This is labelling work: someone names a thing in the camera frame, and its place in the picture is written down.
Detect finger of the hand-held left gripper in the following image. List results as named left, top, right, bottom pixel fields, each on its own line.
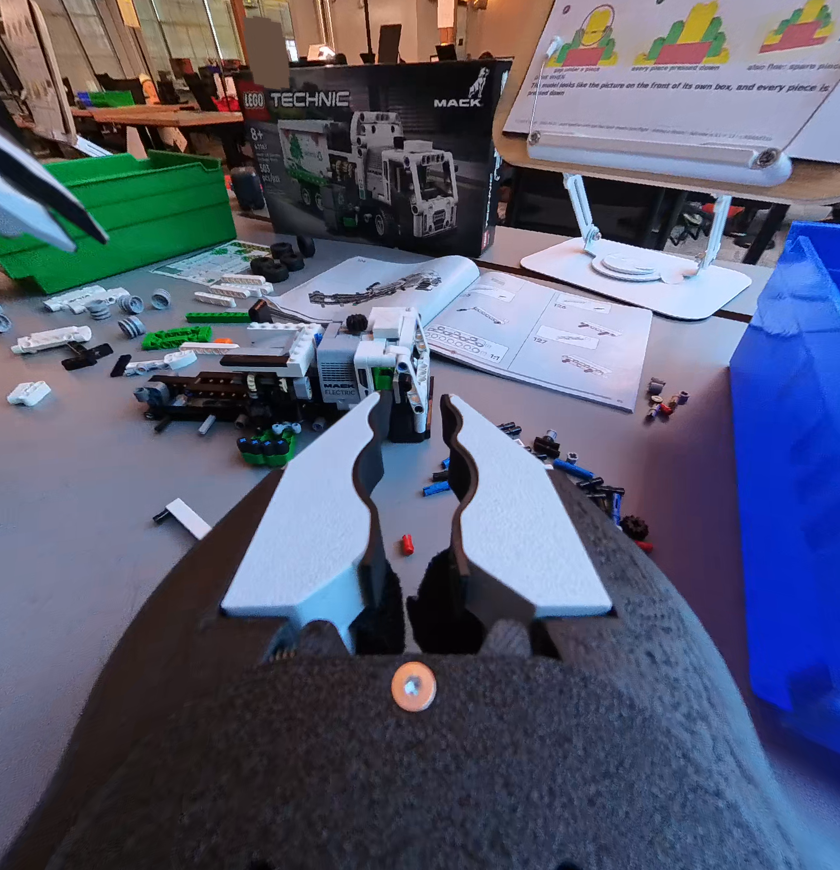
left=0, top=116, right=110, bottom=244
left=0, top=166, right=79, bottom=254

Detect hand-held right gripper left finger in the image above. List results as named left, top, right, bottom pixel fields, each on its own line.
left=219, top=391, right=388, bottom=663

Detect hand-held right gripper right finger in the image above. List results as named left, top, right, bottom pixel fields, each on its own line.
left=439, top=393, right=614, bottom=659

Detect lego truck model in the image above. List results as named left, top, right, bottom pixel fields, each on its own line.
left=133, top=306, right=436, bottom=443

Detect pile of small lego pins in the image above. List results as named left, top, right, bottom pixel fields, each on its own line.
left=420, top=421, right=655, bottom=553

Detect white and black lego piece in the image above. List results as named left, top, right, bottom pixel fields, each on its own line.
left=153, top=498, right=212, bottom=541

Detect black lego connector piece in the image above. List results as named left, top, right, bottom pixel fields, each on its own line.
left=61, top=343, right=114, bottom=371

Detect small cluster of lego connectors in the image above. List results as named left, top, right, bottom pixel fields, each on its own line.
left=646, top=377, right=690, bottom=419

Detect white lego curved piece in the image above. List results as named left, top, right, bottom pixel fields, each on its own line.
left=124, top=350, right=198, bottom=376

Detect black lego set box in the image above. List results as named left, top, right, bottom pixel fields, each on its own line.
left=233, top=60, right=512, bottom=259

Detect white display board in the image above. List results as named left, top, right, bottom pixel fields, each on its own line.
left=0, top=0, right=77, bottom=144

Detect green plastic bin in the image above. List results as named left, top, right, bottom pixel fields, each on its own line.
left=0, top=150, right=237, bottom=295

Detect wooden background table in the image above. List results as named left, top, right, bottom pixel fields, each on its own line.
left=70, top=102, right=246, bottom=171

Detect green sticker sheet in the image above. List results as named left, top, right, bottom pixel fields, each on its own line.
left=151, top=241, right=271, bottom=285

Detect open instruction booklet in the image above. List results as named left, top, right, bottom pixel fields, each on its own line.
left=267, top=255, right=655, bottom=412

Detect dark cylindrical container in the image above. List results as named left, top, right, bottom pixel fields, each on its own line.
left=228, top=166, right=266, bottom=213

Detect blue plastic bin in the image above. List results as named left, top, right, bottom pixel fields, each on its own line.
left=729, top=221, right=840, bottom=759

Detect printed instruction sheet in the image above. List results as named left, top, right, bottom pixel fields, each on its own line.
left=502, top=0, right=840, bottom=164

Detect green lego frame piece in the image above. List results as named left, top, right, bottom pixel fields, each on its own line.
left=141, top=326, right=213, bottom=351

